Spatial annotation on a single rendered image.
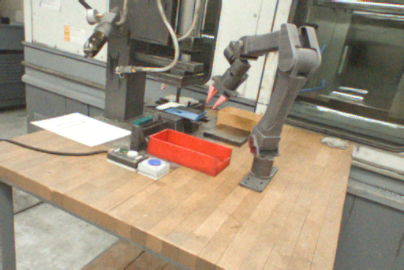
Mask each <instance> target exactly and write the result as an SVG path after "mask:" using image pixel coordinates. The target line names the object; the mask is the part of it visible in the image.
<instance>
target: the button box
mask: <svg viewBox="0 0 404 270"><path fill-rule="evenodd" d="M1 141H6V142H11V143H13V144H17V145H21V146H23V147H26V148H29V149H34V150H36V151H39V152H45V153H51V154H56V155H63V156H90V155H93V154H97V153H107V158H108V160H107V161H108V162H109V163H114V164H116V165H118V166H120V167H124V168H125V169H128V170H130V171H138V164H139V163H141V162H143V161H144V160H146V159H148V156H147V155H145V154H143V153H140V152H138V153H137V156H128V152H127V153H122V152H119V149H121V148H125V147H123V146H121V147H119V148H116V149H111V150H110V151H108V150H99V151H95V152H86V153H69V152H55V151H51V150H46V149H41V148H36V147H34V146H31V145H26V144H23V143H21V142H16V141H12V140H9V139H0V142H1Z"/></svg>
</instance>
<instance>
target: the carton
mask: <svg viewBox="0 0 404 270"><path fill-rule="evenodd" d="M262 117H263V115H262V114H256V113H253V112H251V111H243V110H241V109H238V108H235V107H224V108H223V109H221V110H219V111H218V114H217V122H216V125H218V124H220V123H222V124H224V125H228V126H233V127H235V128H239V129H244V130H247V131H249V132H252V128H253V126H254V125H257V124H258V122H259V121H260V120H261V118H262Z"/></svg>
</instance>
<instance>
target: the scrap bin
mask: <svg viewBox="0 0 404 270"><path fill-rule="evenodd" d="M231 153H232V148H229V147H227V146H222V145H220V144H216V143H214V142H210V141H206V140H204V139H200V138H197V137H194V136H191V135H187V134H185V133H181V132H177V131H174V130H172V129H165V130H164V131H162V132H158V133H156V134H154V135H151V136H149V137H148V148H147V154H150V155H152V156H158V157H159V158H161V159H166V160H168V161H171V162H172V163H177V164H179V165H182V166H183V167H188V168H190V169H193V170H195V171H199V172H201V173H203V174H208V175H210V176H212V177H216V176H217V175H218V174H220V172H221V171H224V169H225V168H226V167H228V166H229V165H230V160H231Z"/></svg>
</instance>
